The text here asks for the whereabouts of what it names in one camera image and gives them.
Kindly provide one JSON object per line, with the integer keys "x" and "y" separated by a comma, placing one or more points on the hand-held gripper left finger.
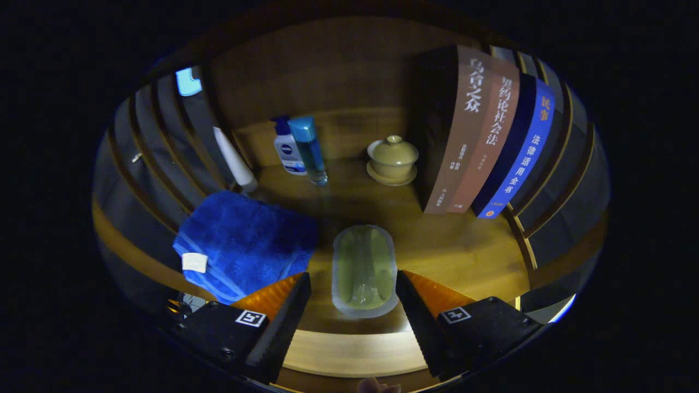
{"x": 284, "y": 327}

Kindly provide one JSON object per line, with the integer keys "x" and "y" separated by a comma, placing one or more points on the wooden cabinet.
{"x": 338, "y": 65}

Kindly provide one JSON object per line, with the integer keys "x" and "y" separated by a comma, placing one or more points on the blue book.
{"x": 524, "y": 158}

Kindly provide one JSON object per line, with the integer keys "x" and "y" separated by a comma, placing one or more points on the white tube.
{"x": 235, "y": 161}

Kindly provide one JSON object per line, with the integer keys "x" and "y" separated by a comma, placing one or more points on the dark brown book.
{"x": 464, "y": 136}

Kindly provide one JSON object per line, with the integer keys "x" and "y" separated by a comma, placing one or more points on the teal clear bottle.
{"x": 308, "y": 147}

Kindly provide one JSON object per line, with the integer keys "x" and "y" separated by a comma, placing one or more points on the white lotion bottle blue cap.
{"x": 288, "y": 153}

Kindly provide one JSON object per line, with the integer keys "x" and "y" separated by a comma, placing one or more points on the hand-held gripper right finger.
{"x": 426, "y": 330}

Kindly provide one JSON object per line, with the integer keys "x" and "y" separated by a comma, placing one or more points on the reddish brown book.
{"x": 491, "y": 147}

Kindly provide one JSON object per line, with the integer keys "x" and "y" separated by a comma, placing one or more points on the beige lidded teacup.
{"x": 393, "y": 158}

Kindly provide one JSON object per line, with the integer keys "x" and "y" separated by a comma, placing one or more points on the blue folded towel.
{"x": 246, "y": 240}

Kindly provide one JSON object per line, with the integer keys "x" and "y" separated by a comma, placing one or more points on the wooden countertop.
{"x": 448, "y": 251}

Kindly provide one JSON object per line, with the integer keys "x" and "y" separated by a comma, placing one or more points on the wooden drawer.
{"x": 355, "y": 355}

